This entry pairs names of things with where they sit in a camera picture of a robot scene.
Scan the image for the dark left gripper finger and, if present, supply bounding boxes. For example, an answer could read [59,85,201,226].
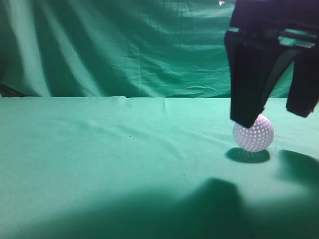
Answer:
[286,47,319,118]

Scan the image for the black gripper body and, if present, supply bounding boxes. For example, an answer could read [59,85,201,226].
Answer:
[228,0,319,49]

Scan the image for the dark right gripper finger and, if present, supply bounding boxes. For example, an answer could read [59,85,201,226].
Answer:
[224,31,301,128]

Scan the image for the white dimpled golf ball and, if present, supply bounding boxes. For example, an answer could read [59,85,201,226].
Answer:
[232,114,275,152]

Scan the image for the green backdrop curtain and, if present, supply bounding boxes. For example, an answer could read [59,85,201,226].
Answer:
[0,0,319,99]

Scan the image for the green table cloth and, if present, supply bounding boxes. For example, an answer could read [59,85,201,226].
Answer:
[0,97,319,239]

